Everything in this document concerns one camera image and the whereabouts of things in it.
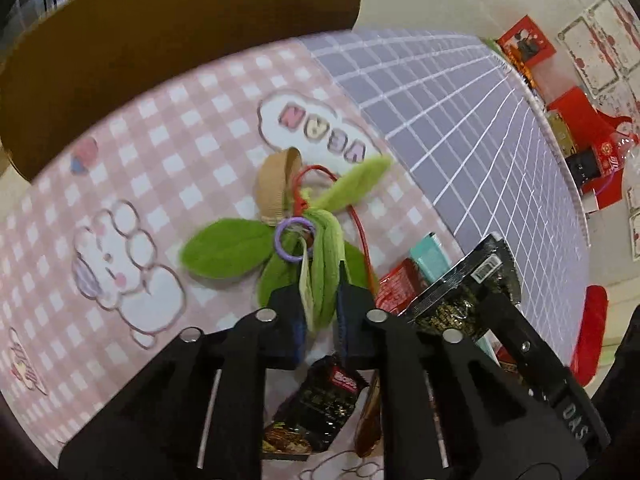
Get small red packet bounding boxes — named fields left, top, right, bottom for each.
left=375, top=259, right=432, bottom=316

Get black snack packet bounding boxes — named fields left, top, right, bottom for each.
left=262, top=354, right=371, bottom=456
left=405, top=232, right=523, bottom=342

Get orange boxes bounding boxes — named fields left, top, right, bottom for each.
left=504, top=57, right=542, bottom=97

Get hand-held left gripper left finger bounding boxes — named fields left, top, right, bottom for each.
left=59, top=285, right=308, bottom=480

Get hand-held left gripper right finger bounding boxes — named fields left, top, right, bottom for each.
left=336, top=260, right=591, bottom=480

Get purple grid tablecloth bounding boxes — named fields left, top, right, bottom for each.
left=299, top=27, right=592, bottom=367

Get red chair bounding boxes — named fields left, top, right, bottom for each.
left=570, top=285, right=609, bottom=387

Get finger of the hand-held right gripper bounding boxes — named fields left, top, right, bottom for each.
left=477, top=290, right=571, bottom=401

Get brown dining chair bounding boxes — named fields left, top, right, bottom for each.
left=0, top=0, right=362, bottom=184

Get teal small packet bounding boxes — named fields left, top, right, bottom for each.
left=410, top=232, right=452, bottom=284

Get green leaf plush keychain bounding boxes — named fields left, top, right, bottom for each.
left=182, top=149, right=393, bottom=333

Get red box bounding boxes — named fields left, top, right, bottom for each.
left=545, top=87, right=601, bottom=127

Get large red paper bag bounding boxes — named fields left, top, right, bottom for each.
left=565, top=110, right=637, bottom=212

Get brown shiny wrapper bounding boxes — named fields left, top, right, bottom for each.
left=354, top=372, right=384, bottom=459

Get dark small box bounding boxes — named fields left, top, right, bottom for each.
left=565, top=150, right=602, bottom=192

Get cola bottle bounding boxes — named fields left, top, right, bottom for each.
left=594, top=129, right=640, bottom=177

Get pink checked tablecloth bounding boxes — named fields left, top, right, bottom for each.
left=0, top=39, right=501, bottom=480

